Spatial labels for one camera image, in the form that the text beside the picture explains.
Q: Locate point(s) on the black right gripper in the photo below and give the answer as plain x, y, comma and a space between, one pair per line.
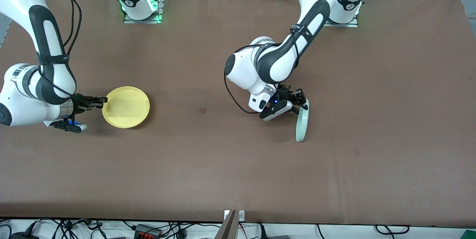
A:
79, 103

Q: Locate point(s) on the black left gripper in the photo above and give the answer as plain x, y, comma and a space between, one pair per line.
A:
285, 92

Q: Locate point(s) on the pale green round plate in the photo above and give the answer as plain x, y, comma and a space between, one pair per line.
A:
301, 125

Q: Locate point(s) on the yellow round plate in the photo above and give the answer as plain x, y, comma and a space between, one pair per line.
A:
126, 107

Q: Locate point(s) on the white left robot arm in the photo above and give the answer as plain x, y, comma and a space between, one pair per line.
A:
316, 16

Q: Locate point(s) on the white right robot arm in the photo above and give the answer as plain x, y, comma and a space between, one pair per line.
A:
44, 45

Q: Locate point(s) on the black power strip red switches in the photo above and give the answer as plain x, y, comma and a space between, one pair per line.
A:
147, 231

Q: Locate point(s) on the grey metal pole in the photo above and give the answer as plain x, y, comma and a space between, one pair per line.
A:
227, 229

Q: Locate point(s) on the black power adapter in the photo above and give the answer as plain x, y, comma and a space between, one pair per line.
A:
22, 236

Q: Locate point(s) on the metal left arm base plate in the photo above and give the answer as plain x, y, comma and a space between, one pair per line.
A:
342, 25

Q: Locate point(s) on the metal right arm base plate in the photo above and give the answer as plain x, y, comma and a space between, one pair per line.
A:
160, 5

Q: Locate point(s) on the small white bracket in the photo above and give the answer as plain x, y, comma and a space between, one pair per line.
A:
241, 215
226, 215

